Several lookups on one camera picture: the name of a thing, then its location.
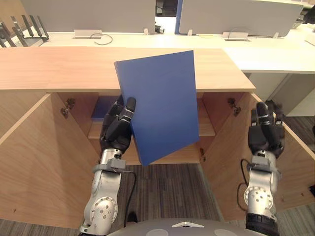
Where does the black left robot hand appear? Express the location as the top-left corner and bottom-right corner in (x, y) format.
(99, 94), (137, 151)

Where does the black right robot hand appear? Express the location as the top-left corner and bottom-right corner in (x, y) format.
(247, 100), (286, 159)

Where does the blue folder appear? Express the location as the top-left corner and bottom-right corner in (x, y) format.
(91, 95), (119, 121)
(114, 50), (200, 167)

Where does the wooden cabinet door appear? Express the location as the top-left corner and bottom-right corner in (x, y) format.
(201, 92), (315, 221)
(0, 92), (106, 223)

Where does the white office desk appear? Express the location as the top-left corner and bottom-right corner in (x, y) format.
(45, 23), (315, 74)

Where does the wooden office cabinet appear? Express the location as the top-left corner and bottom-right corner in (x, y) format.
(0, 46), (257, 166)

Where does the black office chair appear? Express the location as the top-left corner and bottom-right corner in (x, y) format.
(303, 6), (315, 25)

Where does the grey robot torso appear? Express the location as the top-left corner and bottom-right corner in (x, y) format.
(108, 218), (250, 236)

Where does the grey desk partition panel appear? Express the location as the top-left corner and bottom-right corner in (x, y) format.
(178, 0), (305, 38)
(19, 0), (157, 33)

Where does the blue divider panel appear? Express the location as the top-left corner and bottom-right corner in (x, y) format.
(174, 0), (184, 35)

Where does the black router with antennas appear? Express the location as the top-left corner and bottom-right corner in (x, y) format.
(0, 14), (50, 49)

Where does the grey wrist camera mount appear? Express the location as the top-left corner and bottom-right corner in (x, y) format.
(93, 158), (127, 173)
(247, 155), (282, 173)

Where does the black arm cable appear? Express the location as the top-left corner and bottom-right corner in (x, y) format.
(122, 170), (138, 223)
(237, 159), (250, 212)

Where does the grey loose cable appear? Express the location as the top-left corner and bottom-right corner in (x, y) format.
(89, 32), (114, 46)

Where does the silver desk cable box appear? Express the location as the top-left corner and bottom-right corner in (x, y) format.
(73, 29), (103, 40)
(222, 31), (250, 42)

